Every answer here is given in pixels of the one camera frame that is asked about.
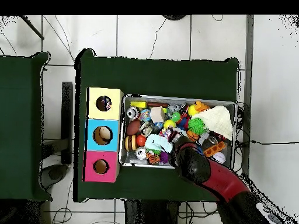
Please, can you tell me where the multicolour patterned cloth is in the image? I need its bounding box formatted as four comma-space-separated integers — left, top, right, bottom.
159, 127, 186, 144

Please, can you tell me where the mint green cloth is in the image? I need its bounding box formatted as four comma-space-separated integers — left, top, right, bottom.
144, 134, 174, 153

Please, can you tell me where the large polka dot napkin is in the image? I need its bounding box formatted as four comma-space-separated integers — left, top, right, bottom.
96, 95, 112, 112

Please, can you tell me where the shallow clear mesh bin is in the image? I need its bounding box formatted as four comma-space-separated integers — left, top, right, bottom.
119, 93, 238, 173

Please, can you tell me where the wooden box with three holes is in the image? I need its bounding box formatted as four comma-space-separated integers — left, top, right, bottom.
82, 87, 124, 183

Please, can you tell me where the green spiky ball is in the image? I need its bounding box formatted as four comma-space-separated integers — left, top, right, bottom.
187, 117, 208, 136

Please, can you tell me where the purple spiky toy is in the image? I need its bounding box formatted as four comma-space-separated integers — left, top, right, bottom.
159, 151, 170, 164

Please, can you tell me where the white baseball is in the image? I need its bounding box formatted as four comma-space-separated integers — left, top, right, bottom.
212, 152, 227, 164

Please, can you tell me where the cream knitted cloth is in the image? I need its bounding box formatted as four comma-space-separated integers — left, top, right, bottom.
191, 105, 234, 141

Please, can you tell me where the plush tiger toy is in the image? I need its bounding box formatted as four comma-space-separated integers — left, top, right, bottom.
146, 151, 161, 165

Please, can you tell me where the plain wooden cube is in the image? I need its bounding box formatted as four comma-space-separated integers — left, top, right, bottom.
149, 106, 165, 123

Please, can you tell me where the orange ball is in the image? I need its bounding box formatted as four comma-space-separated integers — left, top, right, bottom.
135, 134, 147, 147

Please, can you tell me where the toy hamburger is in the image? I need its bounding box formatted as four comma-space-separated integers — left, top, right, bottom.
124, 134, 138, 152

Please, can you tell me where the large dark green tablecloth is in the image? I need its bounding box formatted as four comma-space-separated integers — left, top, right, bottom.
74, 48, 240, 207

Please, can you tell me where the black stand bar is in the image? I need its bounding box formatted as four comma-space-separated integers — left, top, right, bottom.
61, 81, 74, 165

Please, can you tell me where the dark green side tablecloth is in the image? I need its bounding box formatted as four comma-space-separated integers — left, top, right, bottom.
0, 51, 53, 202

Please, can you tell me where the black metal rod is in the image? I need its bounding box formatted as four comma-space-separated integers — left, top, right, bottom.
19, 15, 45, 40

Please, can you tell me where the black power cable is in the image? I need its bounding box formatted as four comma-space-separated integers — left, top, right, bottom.
235, 139, 299, 148

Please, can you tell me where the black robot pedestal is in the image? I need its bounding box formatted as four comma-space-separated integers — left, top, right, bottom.
124, 199, 181, 224

